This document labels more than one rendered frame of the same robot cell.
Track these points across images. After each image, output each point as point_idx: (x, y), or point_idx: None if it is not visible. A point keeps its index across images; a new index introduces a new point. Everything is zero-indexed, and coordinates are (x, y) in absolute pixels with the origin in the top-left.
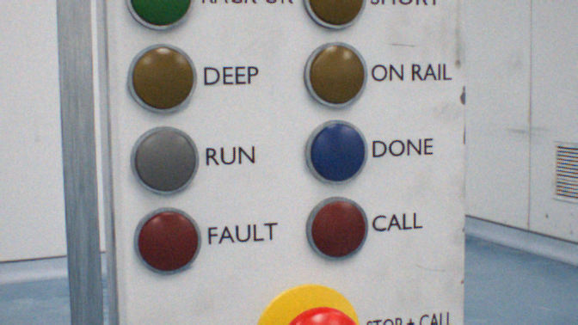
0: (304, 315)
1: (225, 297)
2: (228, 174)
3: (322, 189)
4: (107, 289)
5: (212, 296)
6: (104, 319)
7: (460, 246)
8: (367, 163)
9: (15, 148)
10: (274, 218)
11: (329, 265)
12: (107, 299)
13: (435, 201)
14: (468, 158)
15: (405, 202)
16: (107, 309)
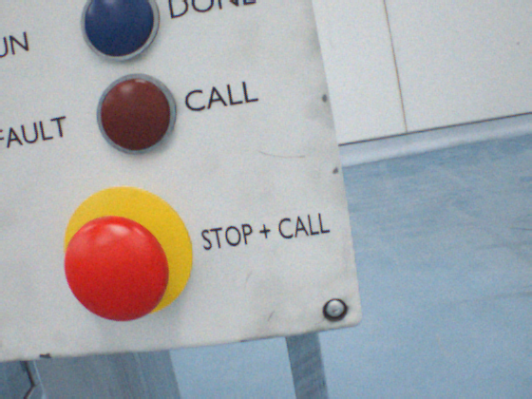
0: (81, 228)
1: (26, 207)
2: (4, 68)
3: (112, 67)
4: (368, 179)
5: (11, 207)
6: (361, 209)
7: (322, 121)
8: (165, 28)
9: None
10: (61, 111)
11: (137, 161)
12: (367, 189)
13: (272, 64)
14: None
15: (227, 69)
16: (365, 199)
